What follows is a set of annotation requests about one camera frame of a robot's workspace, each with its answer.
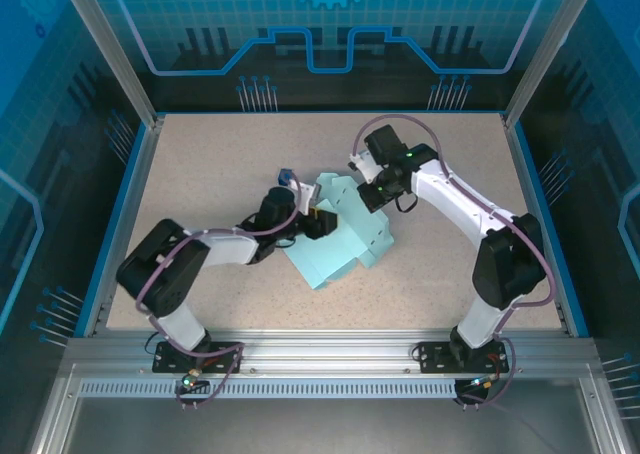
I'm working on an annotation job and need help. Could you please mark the light blue paper box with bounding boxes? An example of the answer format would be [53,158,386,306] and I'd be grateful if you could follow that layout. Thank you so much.
[282,171,394,291]

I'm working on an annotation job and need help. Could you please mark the blue printed back panel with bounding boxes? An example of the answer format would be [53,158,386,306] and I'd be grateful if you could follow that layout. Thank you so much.
[82,0,556,114]

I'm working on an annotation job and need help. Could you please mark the blue printed side panel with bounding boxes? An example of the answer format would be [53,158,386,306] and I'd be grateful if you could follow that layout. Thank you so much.
[0,0,151,454]
[504,0,640,454]

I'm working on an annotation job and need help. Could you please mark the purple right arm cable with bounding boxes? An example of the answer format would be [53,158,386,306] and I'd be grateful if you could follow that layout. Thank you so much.
[349,113,559,410]

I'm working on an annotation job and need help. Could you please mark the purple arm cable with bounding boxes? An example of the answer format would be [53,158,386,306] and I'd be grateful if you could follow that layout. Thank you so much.
[349,113,559,410]
[134,171,314,410]

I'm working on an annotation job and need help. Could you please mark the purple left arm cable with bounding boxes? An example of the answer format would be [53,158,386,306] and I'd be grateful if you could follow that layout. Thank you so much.
[134,171,314,410]

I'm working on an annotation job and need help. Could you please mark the aluminium cross rail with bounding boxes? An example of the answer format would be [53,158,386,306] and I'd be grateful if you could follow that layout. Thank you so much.
[64,329,601,375]

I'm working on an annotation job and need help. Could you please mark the aluminium side rail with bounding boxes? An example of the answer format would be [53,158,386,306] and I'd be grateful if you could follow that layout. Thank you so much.
[501,113,574,336]
[82,116,166,338]

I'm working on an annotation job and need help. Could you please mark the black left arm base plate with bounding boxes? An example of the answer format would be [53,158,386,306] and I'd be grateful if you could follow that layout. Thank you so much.
[152,341,246,375]

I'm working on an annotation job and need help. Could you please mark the slotted grey cable duct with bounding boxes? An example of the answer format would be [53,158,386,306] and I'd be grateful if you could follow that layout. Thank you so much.
[78,379,459,399]

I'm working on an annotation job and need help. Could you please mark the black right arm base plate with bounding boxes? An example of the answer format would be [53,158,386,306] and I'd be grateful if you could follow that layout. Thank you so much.
[415,340,511,374]

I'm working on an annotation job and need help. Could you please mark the aluminium frame post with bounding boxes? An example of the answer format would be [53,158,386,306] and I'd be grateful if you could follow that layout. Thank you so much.
[501,0,604,128]
[54,0,167,128]

